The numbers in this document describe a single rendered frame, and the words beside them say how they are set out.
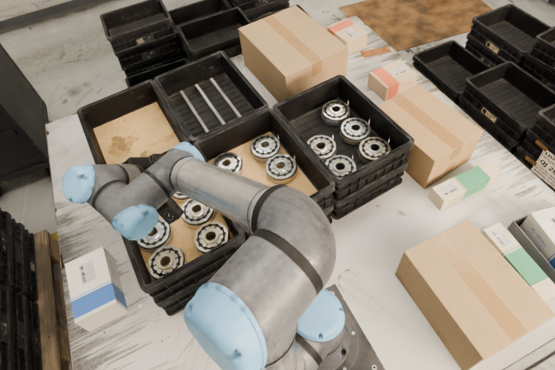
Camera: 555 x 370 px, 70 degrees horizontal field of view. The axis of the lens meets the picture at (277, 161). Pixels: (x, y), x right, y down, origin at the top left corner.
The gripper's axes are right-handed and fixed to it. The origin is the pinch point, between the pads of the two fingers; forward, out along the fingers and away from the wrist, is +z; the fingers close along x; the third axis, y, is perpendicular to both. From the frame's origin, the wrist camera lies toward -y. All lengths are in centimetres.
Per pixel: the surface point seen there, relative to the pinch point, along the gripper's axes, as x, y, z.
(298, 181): -15.4, -9.7, 32.5
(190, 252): 15.4, -15.3, 6.9
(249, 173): -2.6, 0.3, 28.7
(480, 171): -64, -34, 64
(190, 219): 12.7, -6.2, 9.8
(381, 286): -23, -50, 33
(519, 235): -63, -56, 56
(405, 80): -58, 11, 83
